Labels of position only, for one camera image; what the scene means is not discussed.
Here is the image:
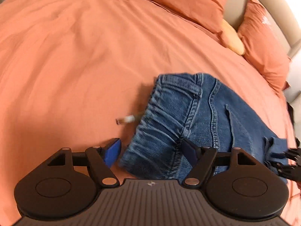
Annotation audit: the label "blue denim jeans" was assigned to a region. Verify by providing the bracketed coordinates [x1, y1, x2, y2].
[119, 73, 287, 181]

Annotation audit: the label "orange bed sheet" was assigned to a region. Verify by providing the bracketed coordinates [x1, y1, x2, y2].
[1, 0, 295, 225]

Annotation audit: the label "small yellow cushion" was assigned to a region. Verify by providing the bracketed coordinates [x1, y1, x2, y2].
[221, 19, 245, 56]

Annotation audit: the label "right orange pillow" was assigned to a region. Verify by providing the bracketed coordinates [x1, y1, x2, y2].
[238, 0, 291, 94]

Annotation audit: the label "beige padded headboard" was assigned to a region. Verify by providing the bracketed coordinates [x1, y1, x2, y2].
[223, 0, 300, 59]

